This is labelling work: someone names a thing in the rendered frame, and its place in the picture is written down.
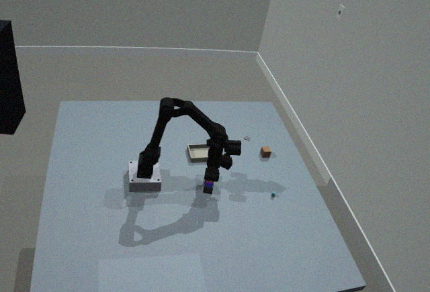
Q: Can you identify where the brown cube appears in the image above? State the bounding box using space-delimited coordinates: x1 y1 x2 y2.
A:
260 146 271 158

